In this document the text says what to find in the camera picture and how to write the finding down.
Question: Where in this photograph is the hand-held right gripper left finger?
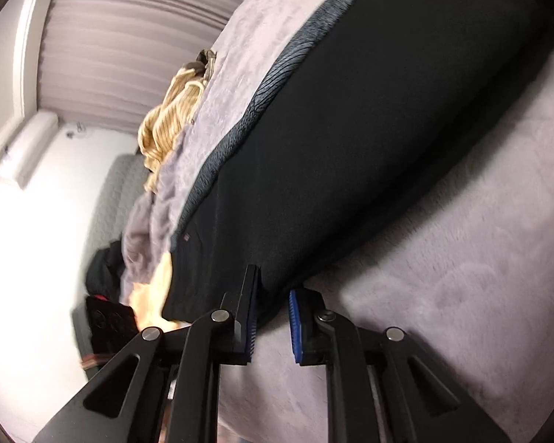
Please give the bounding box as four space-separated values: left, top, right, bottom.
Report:
30 265 261 443

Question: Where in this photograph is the olive brown garment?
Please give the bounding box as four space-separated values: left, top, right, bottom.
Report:
196 48 219 79

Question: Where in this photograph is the pale pleated curtain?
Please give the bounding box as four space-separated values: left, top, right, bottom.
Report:
39 0 269 134

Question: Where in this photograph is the yellow ribbed garment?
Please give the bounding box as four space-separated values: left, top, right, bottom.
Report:
137 62 211 195

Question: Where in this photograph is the black pants patterned grey waistband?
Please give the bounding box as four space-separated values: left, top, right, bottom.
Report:
161 0 554 333

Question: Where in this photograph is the grey quilted headboard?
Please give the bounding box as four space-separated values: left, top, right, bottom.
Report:
85 154 151 259

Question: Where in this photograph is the black cloth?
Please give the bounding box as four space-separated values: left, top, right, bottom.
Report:
85 240 127 301

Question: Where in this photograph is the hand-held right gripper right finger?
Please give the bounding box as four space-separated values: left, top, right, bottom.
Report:
288 288 513 443

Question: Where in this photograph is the grey plush blanket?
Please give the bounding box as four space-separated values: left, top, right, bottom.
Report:
120 0 554 443

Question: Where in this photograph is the peach garment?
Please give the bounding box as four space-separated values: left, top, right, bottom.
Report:
129 251 190 333

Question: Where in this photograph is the white wall frame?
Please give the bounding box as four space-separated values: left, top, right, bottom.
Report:
9 0 68 121

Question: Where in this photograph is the white air conditioner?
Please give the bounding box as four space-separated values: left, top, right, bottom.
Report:
0 111 58 190

